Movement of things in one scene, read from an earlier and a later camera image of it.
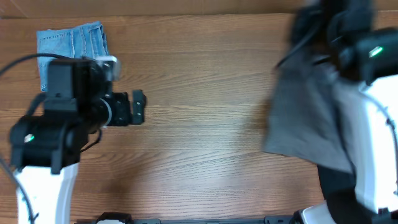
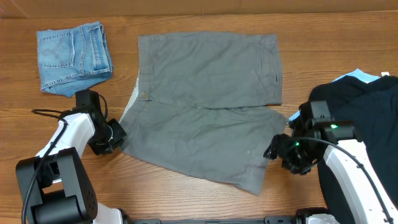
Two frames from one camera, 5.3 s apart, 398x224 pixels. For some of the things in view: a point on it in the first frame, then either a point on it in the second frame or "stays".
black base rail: [125, 218] stays
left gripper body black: [120, 116] -> [107, 138]
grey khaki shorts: [311, 114] -> [201, 104]
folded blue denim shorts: [86, 41] stays
